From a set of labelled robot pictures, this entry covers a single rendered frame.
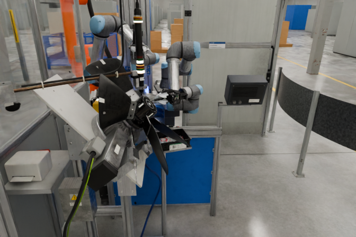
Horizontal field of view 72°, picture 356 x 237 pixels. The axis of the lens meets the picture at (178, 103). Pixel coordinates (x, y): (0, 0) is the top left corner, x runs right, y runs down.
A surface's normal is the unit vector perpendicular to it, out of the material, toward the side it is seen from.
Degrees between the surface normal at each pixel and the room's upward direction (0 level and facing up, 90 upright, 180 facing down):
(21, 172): 90
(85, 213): 90
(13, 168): 90
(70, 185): 0
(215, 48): 90
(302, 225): 0
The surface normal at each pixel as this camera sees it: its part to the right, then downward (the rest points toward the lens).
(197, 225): 0.00, -0.93
